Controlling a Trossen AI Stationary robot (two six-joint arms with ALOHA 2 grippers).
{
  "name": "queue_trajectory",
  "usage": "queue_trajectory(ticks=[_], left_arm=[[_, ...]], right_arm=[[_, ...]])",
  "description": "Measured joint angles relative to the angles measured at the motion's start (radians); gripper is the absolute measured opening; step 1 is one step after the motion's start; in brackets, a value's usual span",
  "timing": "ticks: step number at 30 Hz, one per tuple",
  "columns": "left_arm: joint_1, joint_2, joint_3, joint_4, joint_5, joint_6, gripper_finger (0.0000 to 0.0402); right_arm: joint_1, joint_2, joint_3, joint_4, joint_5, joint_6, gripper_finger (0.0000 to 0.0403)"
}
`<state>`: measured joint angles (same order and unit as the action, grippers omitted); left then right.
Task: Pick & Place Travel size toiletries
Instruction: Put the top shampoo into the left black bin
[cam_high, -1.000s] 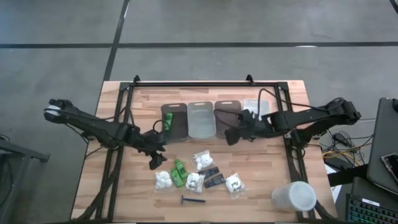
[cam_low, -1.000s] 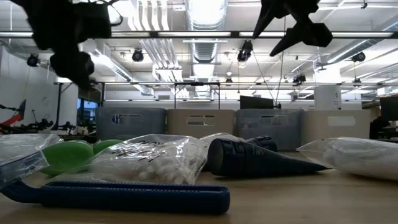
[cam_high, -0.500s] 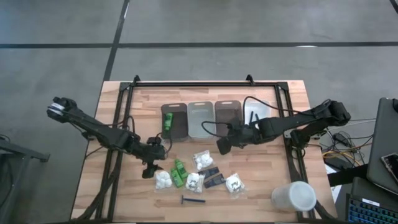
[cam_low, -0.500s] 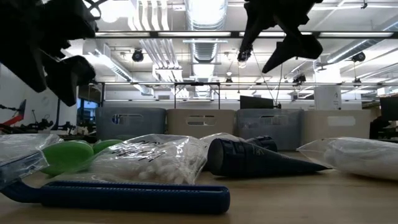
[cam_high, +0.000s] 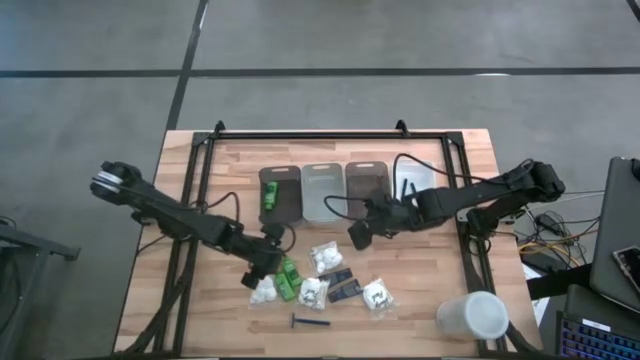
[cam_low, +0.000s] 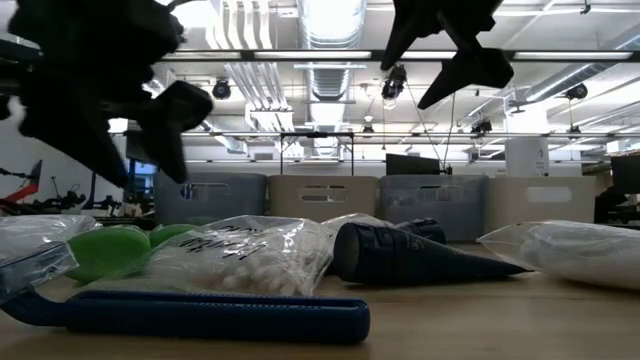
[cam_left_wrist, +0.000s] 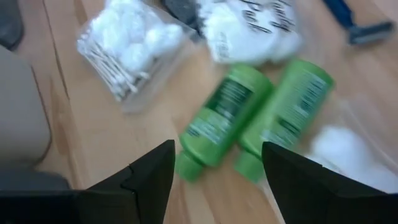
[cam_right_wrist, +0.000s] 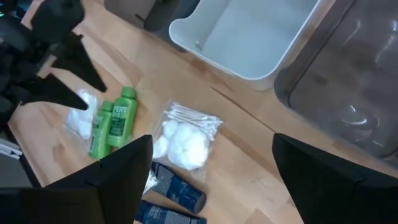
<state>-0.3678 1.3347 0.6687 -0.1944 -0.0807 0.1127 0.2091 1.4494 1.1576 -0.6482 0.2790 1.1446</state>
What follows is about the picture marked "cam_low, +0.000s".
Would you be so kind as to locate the small tilted dark monitor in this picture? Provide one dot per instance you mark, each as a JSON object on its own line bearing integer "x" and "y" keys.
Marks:
{"x": 36, "y": 175}

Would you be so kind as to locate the crumpled clear plastic bag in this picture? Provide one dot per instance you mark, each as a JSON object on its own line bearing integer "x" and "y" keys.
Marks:
{"x": 40, "y": 230}

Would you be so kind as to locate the clear bag of cotton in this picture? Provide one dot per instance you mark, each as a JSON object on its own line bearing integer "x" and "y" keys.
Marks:
{"x": 575, "y": 255}

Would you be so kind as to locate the dark monitor at desk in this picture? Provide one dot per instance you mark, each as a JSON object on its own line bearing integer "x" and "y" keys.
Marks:
{"x": 627, "y": 175}

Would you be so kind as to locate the distant black metal frame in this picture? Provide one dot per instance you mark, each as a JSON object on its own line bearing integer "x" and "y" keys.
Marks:
{"x": 317, "y": 134}

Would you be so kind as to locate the green Pert shampoo bottle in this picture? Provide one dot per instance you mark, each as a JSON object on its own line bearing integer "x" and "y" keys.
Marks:
{"x": 107, "y": 252}
{"x": 172, "y": 234}

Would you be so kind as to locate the dark navy toiletry tube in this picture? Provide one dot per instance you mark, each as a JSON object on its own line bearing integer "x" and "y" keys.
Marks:
{"x": 400, "y": 255}
{"x": 425, "y": 230}

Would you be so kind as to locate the dark grey plastic bin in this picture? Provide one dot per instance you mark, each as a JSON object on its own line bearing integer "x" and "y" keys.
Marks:
{"x": 465, "y": 210}
{"x": 240, "y": 200}

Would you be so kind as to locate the black ceiling spotlight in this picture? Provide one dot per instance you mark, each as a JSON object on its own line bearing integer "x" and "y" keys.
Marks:
{"x": 577, "y": 92}
{"x": 394, "y": 82}
{"x": 482, "y": 127}
{"x": 221, "y": 90}

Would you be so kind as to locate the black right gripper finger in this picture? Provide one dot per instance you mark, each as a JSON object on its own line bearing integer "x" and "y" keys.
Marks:
{"x": 480, "y": 70}
{"x": 415, "y": 25}

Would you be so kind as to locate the lit blue screen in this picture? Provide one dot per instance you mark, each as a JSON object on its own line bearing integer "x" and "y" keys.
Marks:
{"x": 145, "y": 175}

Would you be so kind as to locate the silver ventilation duct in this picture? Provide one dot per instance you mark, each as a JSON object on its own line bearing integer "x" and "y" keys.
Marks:
{"x": 332, "y": 30}

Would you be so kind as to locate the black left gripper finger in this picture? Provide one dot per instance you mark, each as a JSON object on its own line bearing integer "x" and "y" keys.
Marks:
{"x": 70, "y": 130}
{"x": 175, "y": 120}

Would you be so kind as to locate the printed bag of cotton swabs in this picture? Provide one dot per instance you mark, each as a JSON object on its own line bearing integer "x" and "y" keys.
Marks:
{"x": 240, "y": 260}

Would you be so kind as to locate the white cylindrical column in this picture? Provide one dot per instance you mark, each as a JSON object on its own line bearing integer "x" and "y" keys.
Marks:
{"x": 525, "y": 157}

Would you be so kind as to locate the black computer monitor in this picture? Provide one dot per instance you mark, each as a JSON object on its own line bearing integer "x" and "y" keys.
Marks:
{"x": 412, "y": 165}

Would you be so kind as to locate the blue plastic razor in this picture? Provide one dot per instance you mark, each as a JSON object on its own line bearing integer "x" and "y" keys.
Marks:
{"x": 225, "y": 320}

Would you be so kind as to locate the pale plastic storage bin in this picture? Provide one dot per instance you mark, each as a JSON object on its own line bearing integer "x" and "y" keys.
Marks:
{"x": 285, "y": 200}
{"x": 510, "y": 210}

